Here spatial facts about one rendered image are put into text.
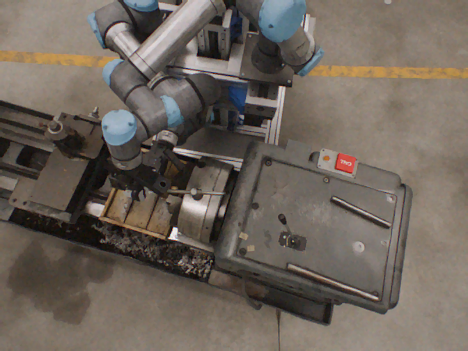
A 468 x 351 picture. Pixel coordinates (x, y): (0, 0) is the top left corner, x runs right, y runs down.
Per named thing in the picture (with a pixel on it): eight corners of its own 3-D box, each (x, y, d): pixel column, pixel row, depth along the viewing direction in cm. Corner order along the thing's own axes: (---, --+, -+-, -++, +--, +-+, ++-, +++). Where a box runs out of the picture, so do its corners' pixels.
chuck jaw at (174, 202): (196, 202, 127) (185, 231, 122) (196, 205, 131) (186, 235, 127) (168, 193, 127) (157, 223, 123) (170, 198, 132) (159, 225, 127)
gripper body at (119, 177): (124, 168, 101) (116, 143, 91) (151, 176, 101) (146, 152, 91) (111, 189, 97) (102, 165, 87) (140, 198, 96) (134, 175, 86)
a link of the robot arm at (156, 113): (156, 77, 86) (118, 96, 81) (184, 108, 83) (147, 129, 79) (156, 97, 93) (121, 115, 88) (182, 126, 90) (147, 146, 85)
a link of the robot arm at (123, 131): (145, 120, 77) (112, 138, 73) (150, 150, 86) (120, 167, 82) (125, 100, 79) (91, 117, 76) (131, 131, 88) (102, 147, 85)
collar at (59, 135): (73, 125, 133) (69, 121, 130) (64, 143, 131) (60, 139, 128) (53, 119, 134) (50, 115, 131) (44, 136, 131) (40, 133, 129)
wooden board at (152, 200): (193, 166, 157) (193, 163, 153) (166, 240, 146) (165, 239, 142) (133, 147, 158) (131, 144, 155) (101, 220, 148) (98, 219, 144)
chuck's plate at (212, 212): (235, 171, 147) (233, 157, 116) (213, 241, 143) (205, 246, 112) (227, 169, 147) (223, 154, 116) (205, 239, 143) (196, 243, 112)
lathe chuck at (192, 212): (227, 169, 147) (223, 154, 116) (205, 239, 143) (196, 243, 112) (208, 163, 148) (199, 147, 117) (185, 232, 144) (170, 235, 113)
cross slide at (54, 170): (111, 125, 155) (108, 121, 151) (69, 214, 142) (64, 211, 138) (76, 115, 156) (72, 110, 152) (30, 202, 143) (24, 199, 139)
